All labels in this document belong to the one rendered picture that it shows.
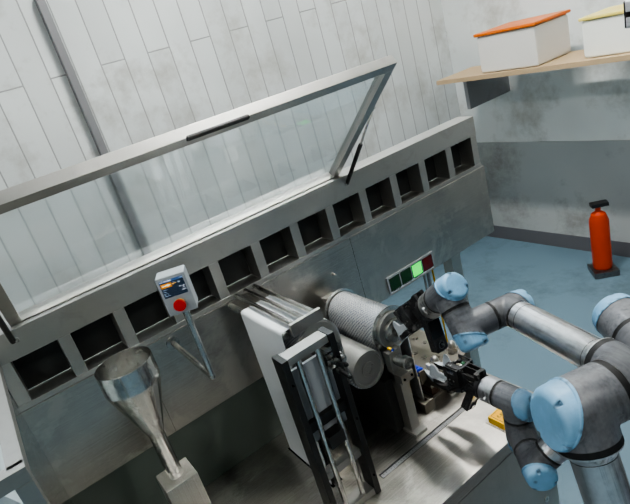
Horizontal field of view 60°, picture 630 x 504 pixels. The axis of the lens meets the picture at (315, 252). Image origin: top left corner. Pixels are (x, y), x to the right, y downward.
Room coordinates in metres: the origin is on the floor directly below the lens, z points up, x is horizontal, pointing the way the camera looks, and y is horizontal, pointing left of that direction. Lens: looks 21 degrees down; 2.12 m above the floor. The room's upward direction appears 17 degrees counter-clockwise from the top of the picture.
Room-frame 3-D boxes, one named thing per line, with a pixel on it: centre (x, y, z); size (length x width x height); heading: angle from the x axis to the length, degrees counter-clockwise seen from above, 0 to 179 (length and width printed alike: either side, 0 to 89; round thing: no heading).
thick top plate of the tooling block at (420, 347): (1.68, -0.23, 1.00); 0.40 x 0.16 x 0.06; 29
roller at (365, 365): (1.50, 0.01, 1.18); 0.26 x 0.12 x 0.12; 29
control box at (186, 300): (1.20, 0.34, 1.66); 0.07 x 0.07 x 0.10; 4
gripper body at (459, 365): (1.29, -0.32, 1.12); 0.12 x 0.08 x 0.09; 29
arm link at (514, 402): (1.15, -0.39, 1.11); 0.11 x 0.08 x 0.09; 29
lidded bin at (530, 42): (3.73, -1.73, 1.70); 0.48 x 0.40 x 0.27; 31
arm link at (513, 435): (1.14, -0.39, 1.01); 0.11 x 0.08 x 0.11; 172
